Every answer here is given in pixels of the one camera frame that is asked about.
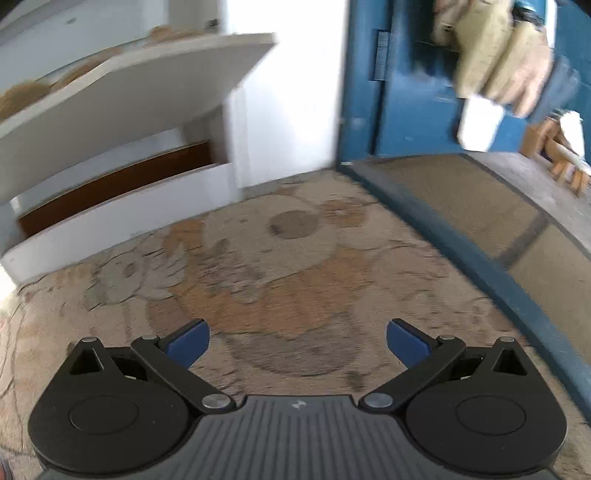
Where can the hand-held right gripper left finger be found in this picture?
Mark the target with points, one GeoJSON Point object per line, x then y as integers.
{"type": "Point", "coordinates": [189, 344]}

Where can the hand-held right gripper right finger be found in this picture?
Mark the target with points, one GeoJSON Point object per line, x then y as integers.
{"type": "Point", "coordinates": [408, 344]}

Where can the white shoe cabinet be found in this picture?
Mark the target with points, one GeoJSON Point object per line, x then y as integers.
{"type": "Point", "coordinates": [138, 78]}

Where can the cream bow fluffy slipper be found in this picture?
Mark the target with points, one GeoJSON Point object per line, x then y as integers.
{"type": "Point", "coordinates": [171, 32]}
{"type": "Point", "coordinates": [83, 69]}

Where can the beige sheep plush slipper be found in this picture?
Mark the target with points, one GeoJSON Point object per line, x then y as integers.
{"type": "Point", "coordinates": [23, 97]}

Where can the printed cartoon doormat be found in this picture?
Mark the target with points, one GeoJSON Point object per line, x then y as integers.
{"type": "Point", "coordinates": [300, 277]}

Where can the woven straw mat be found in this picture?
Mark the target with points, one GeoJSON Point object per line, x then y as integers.
{"type": "Point", "coordinates": [485, 207]}

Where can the white hanging sheet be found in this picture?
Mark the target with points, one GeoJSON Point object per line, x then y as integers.
{"type": "Point", "coordinates": [478, 124]}

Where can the cardboard box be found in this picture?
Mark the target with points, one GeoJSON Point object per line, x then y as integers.
{"type": "Point", "coordinates": [533, 138]}

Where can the wooden stool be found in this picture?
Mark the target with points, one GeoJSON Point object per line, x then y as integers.
{"type": "Point", "coordinates": [570, 152]}

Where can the hanging slippers on door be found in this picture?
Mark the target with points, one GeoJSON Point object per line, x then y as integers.
{"type": "Point", "coordinates": [498, 55]}

